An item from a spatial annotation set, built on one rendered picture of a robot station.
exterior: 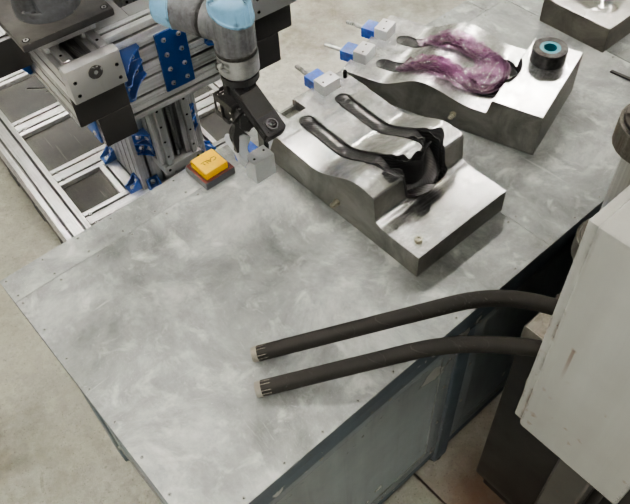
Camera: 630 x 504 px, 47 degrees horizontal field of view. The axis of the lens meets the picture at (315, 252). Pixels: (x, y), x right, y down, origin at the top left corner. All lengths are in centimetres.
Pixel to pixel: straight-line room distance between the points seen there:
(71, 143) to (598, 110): 177
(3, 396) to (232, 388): 123
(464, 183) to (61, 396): 141
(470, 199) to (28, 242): 174
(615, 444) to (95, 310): 99
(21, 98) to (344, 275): 187
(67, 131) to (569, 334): 227
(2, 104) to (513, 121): 200
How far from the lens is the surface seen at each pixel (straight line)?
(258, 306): 143
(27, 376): 246
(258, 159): 147
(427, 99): 176
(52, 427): 235
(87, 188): 259
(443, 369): 162
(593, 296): 76
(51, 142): 281
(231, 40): 129
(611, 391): 84
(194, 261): 152
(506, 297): 130
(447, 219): 149
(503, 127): 171
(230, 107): 139
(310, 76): 174
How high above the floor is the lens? 197
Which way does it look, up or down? 51 degrees down
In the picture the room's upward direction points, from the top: 4 degrees counter-clockwise
